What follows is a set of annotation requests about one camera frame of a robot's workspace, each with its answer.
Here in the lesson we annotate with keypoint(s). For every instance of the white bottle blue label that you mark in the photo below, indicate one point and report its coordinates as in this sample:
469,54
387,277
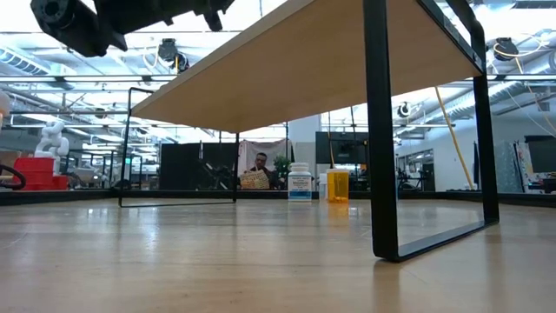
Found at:
299,182

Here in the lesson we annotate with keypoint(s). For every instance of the translucent pill bottle white cap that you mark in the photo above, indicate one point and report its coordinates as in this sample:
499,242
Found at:
322,187

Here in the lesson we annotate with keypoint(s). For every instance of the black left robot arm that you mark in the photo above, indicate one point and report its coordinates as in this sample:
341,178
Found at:
78,26

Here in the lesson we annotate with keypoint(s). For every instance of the wooden shelf black metal legs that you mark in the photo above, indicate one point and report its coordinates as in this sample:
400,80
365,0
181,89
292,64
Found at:
304,65

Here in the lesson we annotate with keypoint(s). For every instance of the black partition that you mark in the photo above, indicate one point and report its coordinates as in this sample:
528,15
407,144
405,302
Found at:
187,167

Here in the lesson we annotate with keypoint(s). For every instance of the white hanging cloth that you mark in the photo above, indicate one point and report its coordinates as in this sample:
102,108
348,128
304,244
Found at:
278,148

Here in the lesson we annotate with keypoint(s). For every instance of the person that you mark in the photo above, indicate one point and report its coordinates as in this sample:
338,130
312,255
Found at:
260,158

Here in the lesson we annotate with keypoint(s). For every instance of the green background plant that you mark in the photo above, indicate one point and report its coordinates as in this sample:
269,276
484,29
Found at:
282,167

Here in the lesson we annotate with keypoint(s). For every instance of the woven basket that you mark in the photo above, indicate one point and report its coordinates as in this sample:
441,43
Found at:
254,180

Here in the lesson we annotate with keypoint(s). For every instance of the red plastic crates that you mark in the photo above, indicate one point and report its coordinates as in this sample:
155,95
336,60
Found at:
35,171

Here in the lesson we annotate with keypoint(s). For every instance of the black monitor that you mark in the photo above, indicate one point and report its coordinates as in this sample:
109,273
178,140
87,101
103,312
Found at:
540,154

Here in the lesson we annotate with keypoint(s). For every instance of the black table frame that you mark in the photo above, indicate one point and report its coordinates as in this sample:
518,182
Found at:
174,195

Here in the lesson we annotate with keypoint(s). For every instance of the black wall screen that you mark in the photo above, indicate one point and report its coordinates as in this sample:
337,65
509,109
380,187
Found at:
341,148

